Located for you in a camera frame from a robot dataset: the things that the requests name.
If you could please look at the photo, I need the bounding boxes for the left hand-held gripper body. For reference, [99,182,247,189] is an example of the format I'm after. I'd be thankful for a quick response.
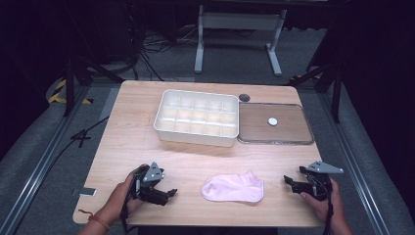
[131,161,170,207]

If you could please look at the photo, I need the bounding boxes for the bundle of black floor cables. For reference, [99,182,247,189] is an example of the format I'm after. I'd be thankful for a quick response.
[128,24,201,82]

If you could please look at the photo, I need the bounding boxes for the pink sock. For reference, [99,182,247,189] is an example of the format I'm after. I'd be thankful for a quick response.
[200,170,264,204]

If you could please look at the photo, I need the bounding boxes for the person's left hand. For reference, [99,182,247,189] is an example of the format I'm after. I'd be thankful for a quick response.
[105,170,145,221]

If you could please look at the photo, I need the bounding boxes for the person's right hand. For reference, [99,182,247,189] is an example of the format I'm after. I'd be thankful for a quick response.
[300,179,345,226]

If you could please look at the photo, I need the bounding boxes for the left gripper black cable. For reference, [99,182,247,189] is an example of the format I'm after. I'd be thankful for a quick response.
[118,164,150,235]

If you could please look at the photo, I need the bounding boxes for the white metal desk frame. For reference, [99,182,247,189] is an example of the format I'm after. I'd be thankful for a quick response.
[194,4,289,78]

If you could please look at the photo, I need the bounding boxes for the thin black floor cable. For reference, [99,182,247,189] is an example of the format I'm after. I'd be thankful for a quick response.
[42,116,111,177]

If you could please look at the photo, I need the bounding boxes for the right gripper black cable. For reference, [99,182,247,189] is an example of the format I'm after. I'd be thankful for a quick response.
[307,174,335,235]

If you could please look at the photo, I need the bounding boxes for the aluminium floor rail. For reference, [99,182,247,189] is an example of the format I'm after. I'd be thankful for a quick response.
[0,85,91,235]
[316,92,394,235]

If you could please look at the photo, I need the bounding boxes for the yellow black striped tape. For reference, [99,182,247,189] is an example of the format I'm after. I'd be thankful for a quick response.
[47,78,94,106]

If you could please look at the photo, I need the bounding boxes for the red string bracelet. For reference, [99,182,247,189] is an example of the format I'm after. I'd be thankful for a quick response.
[77,209,111,231]

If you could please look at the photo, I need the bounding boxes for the clear lid with white knob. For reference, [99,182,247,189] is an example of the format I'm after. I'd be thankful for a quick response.
[237,102,315,146]

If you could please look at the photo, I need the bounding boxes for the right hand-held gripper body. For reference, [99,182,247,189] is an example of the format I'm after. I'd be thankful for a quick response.
[299,160,345,202]

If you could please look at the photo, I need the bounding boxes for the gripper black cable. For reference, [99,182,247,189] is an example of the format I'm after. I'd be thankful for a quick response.
[307,174,335,235]
[118,164,150,235]

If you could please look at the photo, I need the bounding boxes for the black tripod stand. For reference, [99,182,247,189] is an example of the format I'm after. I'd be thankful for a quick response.
[63,53,125,118]
[286,60,345,124]

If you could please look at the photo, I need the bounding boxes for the grey tape piece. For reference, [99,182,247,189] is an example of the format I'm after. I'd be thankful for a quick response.
[71,187,98,198]

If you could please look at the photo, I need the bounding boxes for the white compartment storage box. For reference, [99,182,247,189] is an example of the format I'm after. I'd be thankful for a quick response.
[153,88,240,148]

